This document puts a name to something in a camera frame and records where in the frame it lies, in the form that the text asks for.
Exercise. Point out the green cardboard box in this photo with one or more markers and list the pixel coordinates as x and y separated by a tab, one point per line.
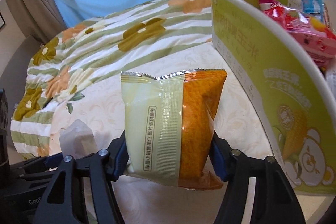
286	88

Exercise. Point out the beige snack packet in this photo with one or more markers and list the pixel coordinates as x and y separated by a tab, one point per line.
77	140

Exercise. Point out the left beige curtain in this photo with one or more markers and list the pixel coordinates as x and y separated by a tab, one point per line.
40	19

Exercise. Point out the floral striped green quilt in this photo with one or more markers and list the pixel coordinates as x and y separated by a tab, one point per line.
95	50

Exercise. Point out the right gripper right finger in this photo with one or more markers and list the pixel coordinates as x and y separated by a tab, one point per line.
274	198

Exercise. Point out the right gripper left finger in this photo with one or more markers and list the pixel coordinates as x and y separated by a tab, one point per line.
63	200

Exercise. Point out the grey upholstered headboard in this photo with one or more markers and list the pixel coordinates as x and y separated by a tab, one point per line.
13	79

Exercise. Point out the framed houses picture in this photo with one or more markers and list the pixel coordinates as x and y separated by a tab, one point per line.
2	22

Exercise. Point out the shrimp flakes snack bag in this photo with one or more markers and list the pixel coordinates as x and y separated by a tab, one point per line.
317	9

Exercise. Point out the orange cream cake packet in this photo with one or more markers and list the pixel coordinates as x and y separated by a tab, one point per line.
169	126

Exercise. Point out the pink striped snack bag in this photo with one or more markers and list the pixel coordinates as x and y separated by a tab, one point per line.
315	37

